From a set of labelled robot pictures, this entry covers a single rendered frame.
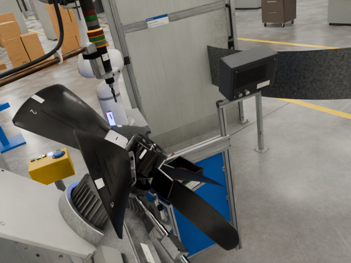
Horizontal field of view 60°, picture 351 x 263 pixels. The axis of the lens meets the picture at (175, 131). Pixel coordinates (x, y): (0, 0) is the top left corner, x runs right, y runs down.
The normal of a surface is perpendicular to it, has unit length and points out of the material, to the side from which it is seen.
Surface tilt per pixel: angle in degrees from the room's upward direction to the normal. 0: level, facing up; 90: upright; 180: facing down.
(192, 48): 90
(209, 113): 89
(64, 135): 51
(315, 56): 90
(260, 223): 0
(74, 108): 40
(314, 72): 90
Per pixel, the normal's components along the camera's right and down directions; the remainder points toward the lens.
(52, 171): 0.39, 0.38
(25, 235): 0.58, -0.81
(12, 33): 0.60, 0.29
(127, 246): -0.72, -0.44
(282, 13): -0.78, 0.42
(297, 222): -0.18, -0.86
